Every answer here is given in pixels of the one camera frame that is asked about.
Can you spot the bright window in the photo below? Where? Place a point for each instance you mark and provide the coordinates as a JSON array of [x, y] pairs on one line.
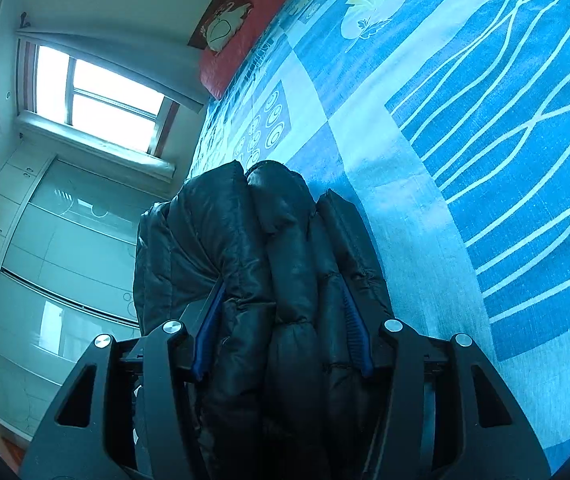
[[93, 100]]

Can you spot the red pillow with white print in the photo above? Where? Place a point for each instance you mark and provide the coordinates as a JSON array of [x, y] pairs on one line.
[[236, 26]]

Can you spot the white wardrobe with glass doors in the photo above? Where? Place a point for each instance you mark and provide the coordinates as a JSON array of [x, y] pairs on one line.
[[67, 248]]

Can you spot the black quilted puffer jacket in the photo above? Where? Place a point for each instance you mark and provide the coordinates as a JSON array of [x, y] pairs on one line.
[[285, 398]]

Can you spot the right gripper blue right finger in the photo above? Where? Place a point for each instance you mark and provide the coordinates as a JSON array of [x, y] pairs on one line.
[[363, 317]]

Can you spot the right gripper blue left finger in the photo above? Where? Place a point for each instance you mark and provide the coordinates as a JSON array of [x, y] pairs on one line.
[[201, 319]]

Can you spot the blue patterned bed cover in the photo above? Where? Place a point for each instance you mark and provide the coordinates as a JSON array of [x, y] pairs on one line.
[[447, 122]]

